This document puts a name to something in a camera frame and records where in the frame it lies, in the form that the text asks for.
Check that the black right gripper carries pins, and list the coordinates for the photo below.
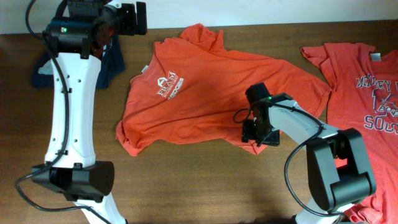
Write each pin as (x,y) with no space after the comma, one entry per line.
(272,139)

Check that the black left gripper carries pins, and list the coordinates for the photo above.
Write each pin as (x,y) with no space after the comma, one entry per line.
(128,12)

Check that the orange Fram t-shirt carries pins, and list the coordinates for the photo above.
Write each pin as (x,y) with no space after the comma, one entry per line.
(194,90)

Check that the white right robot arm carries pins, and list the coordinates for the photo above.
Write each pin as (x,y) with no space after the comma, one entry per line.
(340,174)

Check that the dark navy folded garment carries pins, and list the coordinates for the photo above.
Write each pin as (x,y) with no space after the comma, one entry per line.
(111,66)

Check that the light grey folded shirt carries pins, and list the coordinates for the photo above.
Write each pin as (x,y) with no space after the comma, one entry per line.
(46,68)

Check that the red soccer t-shirt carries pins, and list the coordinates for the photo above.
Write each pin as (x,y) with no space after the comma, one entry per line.
(364,97)

